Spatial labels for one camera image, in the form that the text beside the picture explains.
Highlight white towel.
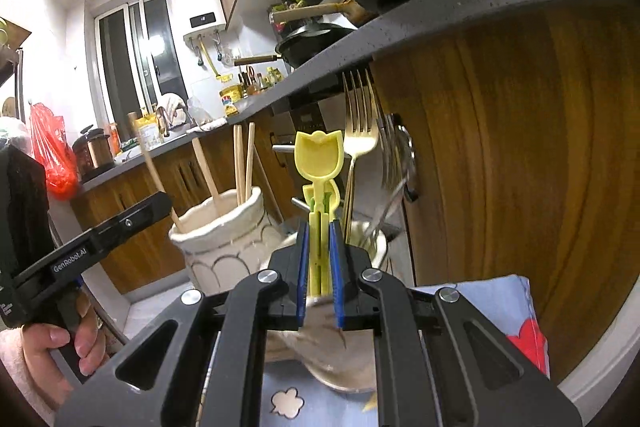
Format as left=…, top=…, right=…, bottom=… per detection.
left=160, top=92, right=188, bottom=128

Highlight person's left hand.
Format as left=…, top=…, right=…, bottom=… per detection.
left=20, top=289, right=112, bottom=390

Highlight wooden chopstick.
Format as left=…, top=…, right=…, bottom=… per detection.
left=234, top=125, right=246, bottom=205
left=192, top=138, right=223, bottom=215
left=141, top=142, right=185, bottom=233
left=244, top=123, right=257, bottom=205

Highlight gold fork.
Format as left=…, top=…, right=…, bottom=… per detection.
left=341, top=68, right=381, bottom=238

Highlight floral ceramic utensil holder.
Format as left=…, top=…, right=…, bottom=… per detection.
left=169, top=187, right=391, bottom=393

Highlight wooden kitchen cabinet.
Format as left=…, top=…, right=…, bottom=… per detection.
left=70, top=2, right=640, bottom=383

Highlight yellow tulip plastic spoon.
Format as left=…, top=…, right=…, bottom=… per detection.
left=294, top=130, right=346, bottom=298

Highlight yellow food packages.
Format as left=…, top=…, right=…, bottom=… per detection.
left=131, top=109, right=158, bottom=148

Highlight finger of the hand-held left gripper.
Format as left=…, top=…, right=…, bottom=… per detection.
left=92, top=191, right=174, bottom=259

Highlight silver fork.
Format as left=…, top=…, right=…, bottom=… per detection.
left=360, top=112, right=401, bottom=248

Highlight dark cooking pot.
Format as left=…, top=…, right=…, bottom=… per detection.
left=72, top=125, right=116, bottom=172

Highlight blue cartoon printed cloth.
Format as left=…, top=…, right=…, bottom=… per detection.
left=260, top=274, right=551, bottom=427

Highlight black frying pan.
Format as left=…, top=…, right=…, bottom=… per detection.
left=234, top=23, right=358, bottom=70

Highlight pan with wooden handle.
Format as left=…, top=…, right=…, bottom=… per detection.
left=270, top=0, right=381, bottom=28

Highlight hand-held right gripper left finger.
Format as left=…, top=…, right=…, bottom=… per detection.
left=55, top=219, right=311, bottom=427

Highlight kitchen window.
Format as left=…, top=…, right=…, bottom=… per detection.
left=95, top=0, right=188, bottom=128

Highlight yellow oil bottle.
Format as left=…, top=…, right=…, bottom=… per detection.
left=219, top=82, right=248, bottom=118

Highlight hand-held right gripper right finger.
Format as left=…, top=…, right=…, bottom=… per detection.
left=327, top=219, right=583, bottom=427

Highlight silver flower spoon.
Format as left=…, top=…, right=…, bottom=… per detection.
left=370, top=114, right=417, bottom=243

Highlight red plastic bag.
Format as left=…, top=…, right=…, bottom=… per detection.
left=30, top=103, right=81, bottom=200

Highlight white furniture panel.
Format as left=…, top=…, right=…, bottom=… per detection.
left=557, top=257, right=640, bottom=413

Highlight white water heater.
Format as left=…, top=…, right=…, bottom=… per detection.
left=171, top=0, right=228, bottom=42

